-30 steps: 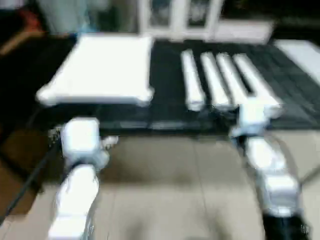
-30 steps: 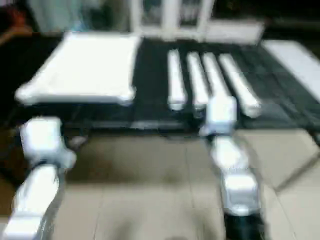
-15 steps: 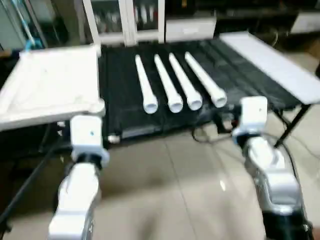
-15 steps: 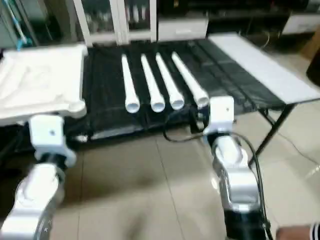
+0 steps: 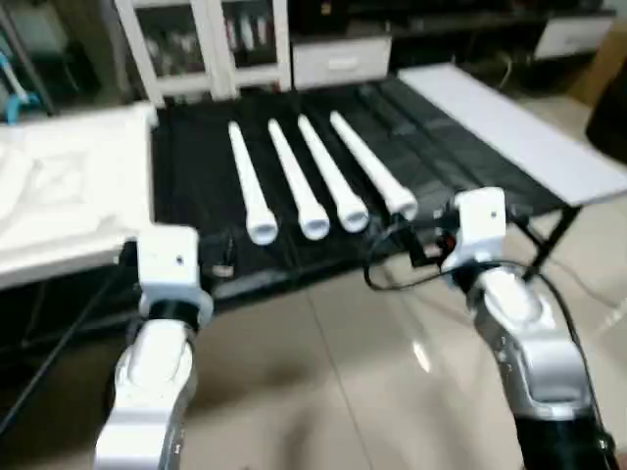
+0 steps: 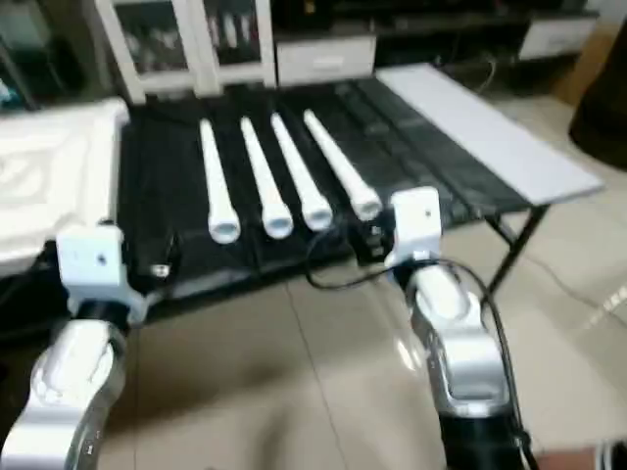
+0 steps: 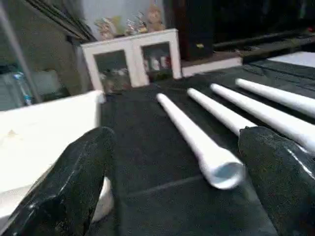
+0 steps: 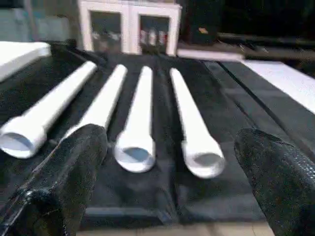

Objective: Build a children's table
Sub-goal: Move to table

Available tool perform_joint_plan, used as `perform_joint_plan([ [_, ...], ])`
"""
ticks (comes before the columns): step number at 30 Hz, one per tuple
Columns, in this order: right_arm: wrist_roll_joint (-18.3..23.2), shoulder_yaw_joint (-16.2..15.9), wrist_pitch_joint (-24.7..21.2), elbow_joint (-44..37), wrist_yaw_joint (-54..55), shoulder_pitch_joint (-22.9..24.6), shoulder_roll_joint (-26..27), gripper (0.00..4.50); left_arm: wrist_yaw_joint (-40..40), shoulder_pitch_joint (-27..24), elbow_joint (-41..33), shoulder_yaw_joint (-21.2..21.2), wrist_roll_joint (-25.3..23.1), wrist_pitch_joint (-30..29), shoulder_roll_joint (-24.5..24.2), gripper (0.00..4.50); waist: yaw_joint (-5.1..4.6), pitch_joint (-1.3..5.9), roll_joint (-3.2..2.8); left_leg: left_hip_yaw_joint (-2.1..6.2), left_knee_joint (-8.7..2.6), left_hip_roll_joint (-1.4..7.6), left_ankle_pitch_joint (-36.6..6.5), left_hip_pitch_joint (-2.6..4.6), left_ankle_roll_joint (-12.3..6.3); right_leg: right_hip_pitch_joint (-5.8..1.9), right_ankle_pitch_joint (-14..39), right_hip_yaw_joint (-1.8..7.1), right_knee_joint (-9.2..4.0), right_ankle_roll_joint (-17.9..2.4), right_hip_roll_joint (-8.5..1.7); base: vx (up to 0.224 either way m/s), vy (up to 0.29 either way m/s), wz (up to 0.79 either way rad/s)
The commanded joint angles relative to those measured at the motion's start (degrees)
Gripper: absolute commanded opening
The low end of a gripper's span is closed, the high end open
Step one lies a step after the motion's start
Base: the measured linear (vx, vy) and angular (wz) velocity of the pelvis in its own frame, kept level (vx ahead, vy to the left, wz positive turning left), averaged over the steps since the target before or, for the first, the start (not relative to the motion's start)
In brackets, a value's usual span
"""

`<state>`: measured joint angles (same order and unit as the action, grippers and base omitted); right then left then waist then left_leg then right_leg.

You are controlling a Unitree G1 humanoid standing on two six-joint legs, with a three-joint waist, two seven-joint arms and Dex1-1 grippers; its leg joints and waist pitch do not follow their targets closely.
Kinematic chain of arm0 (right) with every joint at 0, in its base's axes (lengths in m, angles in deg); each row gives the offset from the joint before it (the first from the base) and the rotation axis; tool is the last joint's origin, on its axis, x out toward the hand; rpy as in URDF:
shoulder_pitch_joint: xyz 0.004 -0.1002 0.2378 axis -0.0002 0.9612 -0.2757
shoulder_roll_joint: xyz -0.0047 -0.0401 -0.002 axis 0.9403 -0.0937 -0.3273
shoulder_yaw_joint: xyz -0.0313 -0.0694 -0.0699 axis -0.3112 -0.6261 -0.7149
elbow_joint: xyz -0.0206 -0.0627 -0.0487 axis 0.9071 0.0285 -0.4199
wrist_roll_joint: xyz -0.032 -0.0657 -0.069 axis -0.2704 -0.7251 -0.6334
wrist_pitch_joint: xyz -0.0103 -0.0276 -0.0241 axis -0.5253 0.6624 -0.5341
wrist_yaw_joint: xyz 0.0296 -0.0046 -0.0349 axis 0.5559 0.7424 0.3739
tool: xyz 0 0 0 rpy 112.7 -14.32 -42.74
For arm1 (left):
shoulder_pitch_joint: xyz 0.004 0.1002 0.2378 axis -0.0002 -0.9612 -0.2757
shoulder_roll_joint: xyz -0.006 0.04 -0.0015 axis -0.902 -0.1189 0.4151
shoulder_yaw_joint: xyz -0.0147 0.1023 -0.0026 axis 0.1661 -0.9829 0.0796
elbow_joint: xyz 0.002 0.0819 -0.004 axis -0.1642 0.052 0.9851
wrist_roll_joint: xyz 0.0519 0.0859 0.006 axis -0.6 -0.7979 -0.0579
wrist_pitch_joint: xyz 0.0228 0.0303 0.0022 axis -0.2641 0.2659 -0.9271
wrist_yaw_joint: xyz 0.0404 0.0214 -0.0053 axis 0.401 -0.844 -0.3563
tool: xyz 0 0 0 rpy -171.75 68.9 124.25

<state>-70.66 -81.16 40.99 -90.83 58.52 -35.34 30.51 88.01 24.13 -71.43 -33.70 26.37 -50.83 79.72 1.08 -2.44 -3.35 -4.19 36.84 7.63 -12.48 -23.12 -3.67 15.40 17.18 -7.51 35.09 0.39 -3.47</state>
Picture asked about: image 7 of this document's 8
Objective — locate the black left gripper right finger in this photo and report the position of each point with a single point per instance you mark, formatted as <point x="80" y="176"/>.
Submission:
<point x="285" y="187"/>

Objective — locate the black work mat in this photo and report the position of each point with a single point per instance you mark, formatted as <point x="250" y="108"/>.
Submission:
<point x="147" y="162"/>

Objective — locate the beige plush figure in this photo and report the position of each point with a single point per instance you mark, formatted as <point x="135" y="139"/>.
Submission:
<point x="155" y="18"/>

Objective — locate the white drawer unit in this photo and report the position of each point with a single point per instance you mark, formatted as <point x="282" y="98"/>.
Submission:
<point x="211" y="69"/>

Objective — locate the white plastic table leg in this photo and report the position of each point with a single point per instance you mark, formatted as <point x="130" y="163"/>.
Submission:
<point x="197" y="142"/>
<point x="216" y="110"/>
<point x="280" y="96"/>
<point x="266" y="115"/>

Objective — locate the white glass-door cabinet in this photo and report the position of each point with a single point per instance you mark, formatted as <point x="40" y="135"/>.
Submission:
<point x="133" y="44"/>

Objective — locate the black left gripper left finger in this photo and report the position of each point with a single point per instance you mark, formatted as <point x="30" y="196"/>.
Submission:
<point x="64" y="191"/>

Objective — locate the white plastic table top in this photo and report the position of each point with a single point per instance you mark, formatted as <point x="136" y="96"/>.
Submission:
<point x="39" y="137"/>

